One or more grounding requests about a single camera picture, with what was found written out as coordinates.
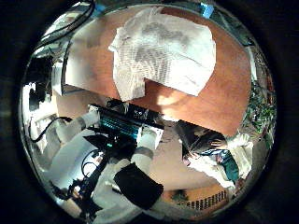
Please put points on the black monitor screen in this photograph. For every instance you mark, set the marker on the black monitor screen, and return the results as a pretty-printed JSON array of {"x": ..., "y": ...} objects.
[{"x": 40, "y": 77}]

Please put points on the white striped shirt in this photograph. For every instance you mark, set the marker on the white striped shirt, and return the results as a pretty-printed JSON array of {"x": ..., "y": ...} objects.
[{"x": 168, "y": 53}]

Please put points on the green plant clutter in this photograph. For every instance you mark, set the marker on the green plant clutter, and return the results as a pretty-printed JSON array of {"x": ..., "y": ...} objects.
[{"x": 260, "y": 112}]

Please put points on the blue box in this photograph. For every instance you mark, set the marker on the blue box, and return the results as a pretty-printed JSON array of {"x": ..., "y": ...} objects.
[{"x": 207, "y": 11}]

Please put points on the seated person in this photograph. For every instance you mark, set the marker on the seated person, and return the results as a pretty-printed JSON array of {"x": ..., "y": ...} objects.
[{"x": 215, "y": 155}]

